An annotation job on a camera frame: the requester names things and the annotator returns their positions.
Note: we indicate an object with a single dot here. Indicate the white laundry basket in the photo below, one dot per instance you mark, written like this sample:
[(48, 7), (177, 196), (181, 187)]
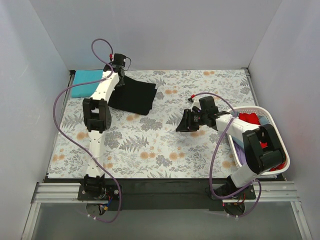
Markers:
[(260, 112)]

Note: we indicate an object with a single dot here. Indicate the aluminium frame rail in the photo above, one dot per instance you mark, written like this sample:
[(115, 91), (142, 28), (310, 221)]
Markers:
[(271, 191)]

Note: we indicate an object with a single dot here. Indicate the blue t shirt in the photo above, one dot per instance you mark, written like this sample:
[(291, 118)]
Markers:
[(253, 119)]

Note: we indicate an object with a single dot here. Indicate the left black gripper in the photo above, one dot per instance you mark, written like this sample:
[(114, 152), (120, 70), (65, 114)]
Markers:
[(121, 75)]

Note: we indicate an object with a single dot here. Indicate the red t shirt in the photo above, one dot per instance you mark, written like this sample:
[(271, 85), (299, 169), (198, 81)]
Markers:
[(262, 148)]

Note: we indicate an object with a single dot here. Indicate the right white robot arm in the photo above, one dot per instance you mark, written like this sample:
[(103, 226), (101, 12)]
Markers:
[(229, 123)]

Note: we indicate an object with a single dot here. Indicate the black t shirt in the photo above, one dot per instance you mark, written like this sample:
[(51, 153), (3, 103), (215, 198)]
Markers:
[(134, 96)]

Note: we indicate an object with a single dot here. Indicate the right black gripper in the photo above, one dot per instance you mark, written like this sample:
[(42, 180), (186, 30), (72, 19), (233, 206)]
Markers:
[(189, 120)]

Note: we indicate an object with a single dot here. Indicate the lilac t shirt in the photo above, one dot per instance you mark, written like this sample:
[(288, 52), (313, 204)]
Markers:
[(240, 154)]

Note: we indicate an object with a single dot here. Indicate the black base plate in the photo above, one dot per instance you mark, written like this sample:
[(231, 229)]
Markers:
[(150, 194)]

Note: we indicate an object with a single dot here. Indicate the floral tablecloth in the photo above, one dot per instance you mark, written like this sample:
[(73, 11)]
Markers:
[(138, 146)]

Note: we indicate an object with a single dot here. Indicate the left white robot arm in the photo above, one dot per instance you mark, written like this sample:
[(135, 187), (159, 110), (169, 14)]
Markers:
[(97, 119)]

